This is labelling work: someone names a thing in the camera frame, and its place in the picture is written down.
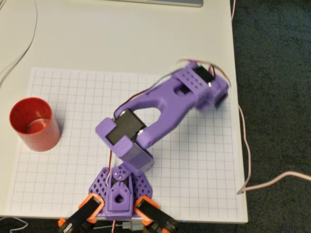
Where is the red plastic cup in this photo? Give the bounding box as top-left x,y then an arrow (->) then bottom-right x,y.
9,97 -> 61,152

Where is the silver laptop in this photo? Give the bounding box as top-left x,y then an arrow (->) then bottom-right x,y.
104,0 -> 204,8

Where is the orange black table clamp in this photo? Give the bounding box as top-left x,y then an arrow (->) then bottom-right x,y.
135,196 -> 178,233
57,193 -> 104,233

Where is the white grid paper sheet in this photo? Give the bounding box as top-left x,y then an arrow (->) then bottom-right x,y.
4,67 -> 244,222

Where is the pink cable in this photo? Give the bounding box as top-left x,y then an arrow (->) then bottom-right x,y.
230,0 -> 311,195

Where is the grey wire connector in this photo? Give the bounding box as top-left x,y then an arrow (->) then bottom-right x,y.
122,221 -> 143,232

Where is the thin grey cable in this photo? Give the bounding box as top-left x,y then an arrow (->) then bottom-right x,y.
0,0 -> 38,85

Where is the thin white cable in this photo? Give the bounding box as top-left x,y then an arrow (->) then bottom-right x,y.
0,216 -> 30,231

